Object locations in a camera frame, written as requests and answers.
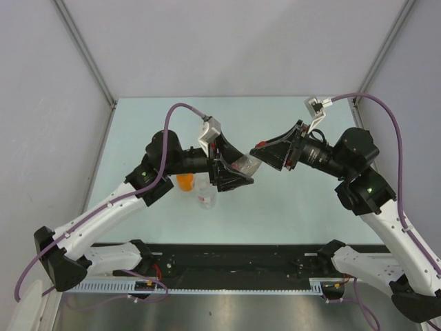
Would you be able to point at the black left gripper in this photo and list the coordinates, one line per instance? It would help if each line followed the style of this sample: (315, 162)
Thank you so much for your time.
(219, 174)

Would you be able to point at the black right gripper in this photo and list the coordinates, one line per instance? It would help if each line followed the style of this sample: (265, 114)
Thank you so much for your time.
(275, 153)

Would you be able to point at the red label clear bottle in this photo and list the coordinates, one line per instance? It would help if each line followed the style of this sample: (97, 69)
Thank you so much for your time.
(247, 164)

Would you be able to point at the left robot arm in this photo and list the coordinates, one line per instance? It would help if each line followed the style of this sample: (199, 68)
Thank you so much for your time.
(68, 253)

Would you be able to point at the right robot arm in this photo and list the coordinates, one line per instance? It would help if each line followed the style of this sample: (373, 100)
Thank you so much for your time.
(413, 282)

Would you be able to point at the clear water bottle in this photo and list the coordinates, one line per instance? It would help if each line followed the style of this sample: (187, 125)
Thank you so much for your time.
(205, 192)

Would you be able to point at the orange juice bottle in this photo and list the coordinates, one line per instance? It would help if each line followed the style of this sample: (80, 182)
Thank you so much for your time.
(185, 182)

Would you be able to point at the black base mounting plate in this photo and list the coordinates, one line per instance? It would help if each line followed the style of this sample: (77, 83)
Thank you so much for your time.
(244, 266)

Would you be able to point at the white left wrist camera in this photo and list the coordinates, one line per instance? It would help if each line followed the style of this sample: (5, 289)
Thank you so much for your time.
(210, 130)

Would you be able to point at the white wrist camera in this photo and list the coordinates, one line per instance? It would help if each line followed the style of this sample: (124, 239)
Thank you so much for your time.
(210, 130)
(316, 109)

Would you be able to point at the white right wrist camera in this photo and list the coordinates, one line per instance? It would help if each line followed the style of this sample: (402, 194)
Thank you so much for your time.
(316, 109)

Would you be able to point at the right aluminium frame post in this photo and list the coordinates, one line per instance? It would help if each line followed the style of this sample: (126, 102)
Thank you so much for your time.
(393, 33)

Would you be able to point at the aluminium frame post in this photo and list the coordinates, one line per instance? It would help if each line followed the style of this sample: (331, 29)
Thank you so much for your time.
(80, 44)
(393, 33)

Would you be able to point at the white slotted cable duct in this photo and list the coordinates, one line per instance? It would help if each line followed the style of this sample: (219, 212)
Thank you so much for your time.
(138, 287)

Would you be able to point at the left aluminium frame post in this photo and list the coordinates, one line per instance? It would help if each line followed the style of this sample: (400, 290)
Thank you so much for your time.
(80, 44)

